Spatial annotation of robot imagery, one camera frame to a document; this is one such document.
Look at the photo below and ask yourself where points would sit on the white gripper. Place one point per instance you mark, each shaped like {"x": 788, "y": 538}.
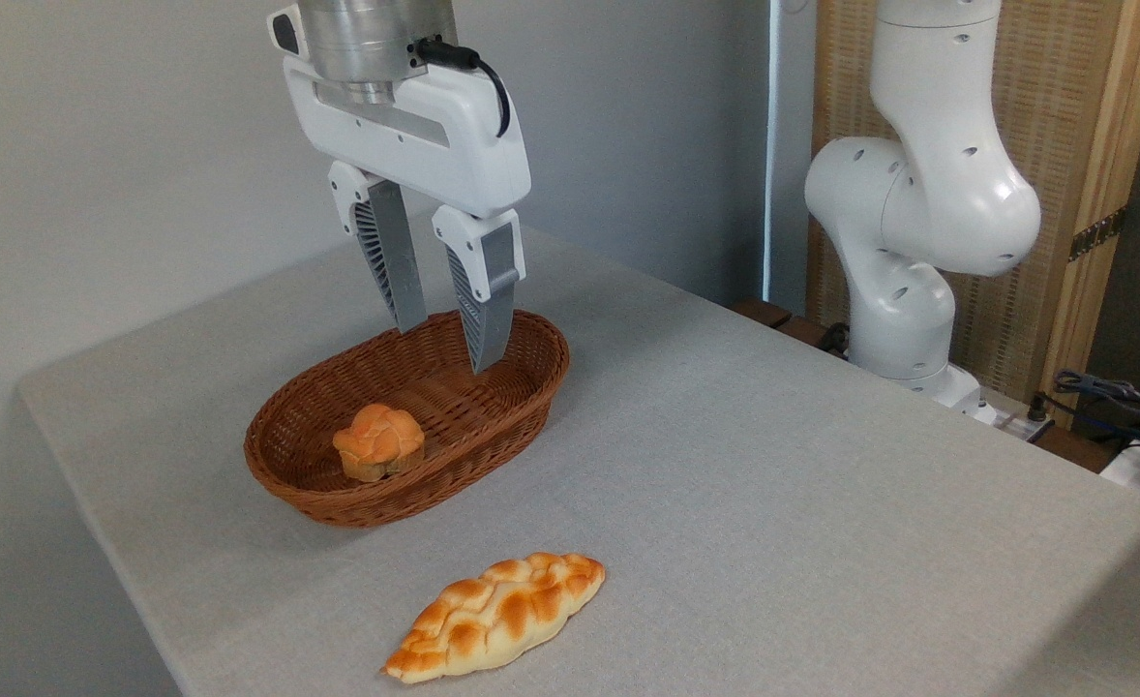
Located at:
{"x": 454, "y": 145}

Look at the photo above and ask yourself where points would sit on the round muffin-shaped bread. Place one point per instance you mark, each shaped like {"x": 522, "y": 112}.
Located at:
{"x": 378, "y": 440}

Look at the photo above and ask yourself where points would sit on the long braided bread loaf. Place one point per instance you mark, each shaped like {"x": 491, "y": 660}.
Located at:
{"x": 497, "y": 615}

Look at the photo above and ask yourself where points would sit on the brown wicker oval basket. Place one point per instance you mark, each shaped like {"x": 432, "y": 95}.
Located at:
{"x": 473, "y": 426}

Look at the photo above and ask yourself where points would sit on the metal screen hinge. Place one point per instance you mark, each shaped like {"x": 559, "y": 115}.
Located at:
{"x": 1097, "y": 232}

